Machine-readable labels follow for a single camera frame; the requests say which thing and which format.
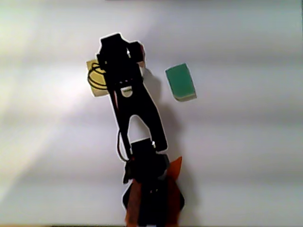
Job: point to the green and white sponge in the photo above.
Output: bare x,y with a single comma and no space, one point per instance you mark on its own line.
181,80

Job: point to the yellow sponge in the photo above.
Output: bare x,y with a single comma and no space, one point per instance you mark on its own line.
97,78

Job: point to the red and white sponge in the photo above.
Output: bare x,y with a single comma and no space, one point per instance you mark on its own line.
142,53

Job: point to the white cup with green tape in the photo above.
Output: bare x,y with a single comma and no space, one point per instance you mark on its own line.
145,69

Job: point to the orange tape strip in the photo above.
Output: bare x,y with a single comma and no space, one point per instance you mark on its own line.
176,169
134,203

